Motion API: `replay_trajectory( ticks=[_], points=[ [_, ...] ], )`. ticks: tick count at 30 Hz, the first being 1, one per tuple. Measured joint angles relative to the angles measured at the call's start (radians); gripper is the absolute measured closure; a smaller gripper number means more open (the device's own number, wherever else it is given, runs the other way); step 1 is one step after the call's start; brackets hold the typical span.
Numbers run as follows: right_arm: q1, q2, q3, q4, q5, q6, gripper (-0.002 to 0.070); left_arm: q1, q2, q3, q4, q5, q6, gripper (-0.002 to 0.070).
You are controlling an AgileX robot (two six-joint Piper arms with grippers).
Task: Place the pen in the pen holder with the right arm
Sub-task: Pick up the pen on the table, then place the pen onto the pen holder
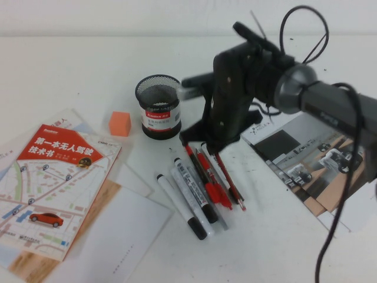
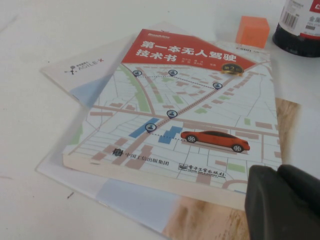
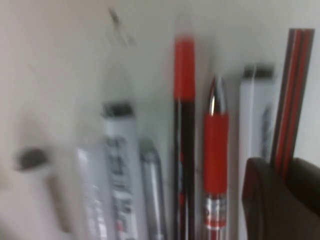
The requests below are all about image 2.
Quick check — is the orange foam cube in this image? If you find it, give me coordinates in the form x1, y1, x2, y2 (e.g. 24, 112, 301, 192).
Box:
234, 15, 271, 49

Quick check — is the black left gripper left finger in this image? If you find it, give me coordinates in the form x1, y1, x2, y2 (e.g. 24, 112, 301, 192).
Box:
244, 164, 320, 240

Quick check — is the white blue AgileX brochure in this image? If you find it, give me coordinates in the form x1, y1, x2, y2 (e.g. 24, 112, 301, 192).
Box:
39, 20, 166, 111

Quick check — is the black mesh pen holder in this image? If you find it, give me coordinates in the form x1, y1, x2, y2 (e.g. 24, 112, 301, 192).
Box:
272, 0, 320, 58

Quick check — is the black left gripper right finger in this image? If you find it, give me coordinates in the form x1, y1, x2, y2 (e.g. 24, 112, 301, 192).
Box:
275, 163, 320, 221

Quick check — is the wood print white brochure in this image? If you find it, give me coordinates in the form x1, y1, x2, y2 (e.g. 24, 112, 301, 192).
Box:
34, 96, 320, 240

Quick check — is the red car map book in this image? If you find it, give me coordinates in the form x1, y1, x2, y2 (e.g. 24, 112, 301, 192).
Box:
62, 28, 284, 211

